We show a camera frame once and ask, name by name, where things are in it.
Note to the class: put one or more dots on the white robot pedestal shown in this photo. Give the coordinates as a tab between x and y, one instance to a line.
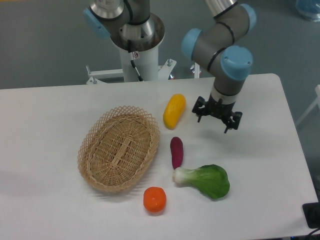
136	66

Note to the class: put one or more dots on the purple sweet potato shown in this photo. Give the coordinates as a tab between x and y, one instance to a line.
177	152

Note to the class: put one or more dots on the blue object top right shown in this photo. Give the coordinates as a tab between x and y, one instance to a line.
309	9

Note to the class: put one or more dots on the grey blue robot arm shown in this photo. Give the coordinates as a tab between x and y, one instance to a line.
137	33

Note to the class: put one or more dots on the orange tangerine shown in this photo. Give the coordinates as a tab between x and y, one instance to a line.
154	199

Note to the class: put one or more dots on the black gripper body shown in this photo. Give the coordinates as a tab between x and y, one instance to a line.
219	110

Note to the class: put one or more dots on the black device at table edge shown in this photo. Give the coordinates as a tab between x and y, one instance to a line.
312	214

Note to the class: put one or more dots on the white frame at right edge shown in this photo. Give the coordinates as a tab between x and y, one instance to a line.
310	111

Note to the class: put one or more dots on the yellow mango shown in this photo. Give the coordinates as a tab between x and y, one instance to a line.
174	110

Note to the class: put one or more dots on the woven wicker basket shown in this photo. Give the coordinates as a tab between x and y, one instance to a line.
118	149

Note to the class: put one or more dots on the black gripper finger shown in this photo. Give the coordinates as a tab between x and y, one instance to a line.
232	120
199	108

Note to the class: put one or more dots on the green bok choy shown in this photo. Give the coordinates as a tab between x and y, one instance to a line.
211	180

